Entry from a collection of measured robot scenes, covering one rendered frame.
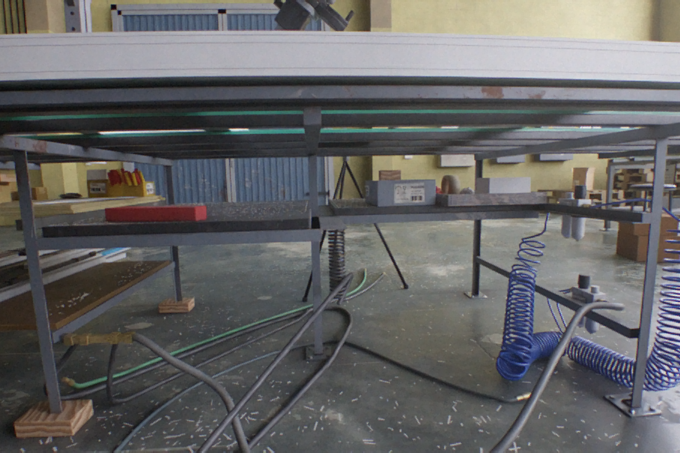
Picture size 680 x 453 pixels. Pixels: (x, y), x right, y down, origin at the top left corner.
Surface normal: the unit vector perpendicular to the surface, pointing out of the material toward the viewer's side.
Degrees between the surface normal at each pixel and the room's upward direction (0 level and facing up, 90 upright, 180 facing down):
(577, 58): 90
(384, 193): 90
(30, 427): 90
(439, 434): 0
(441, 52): 90
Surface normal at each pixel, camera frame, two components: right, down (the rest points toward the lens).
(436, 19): 0.07, 0.13
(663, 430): -0.02, -0.99
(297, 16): 0.09, 0.43
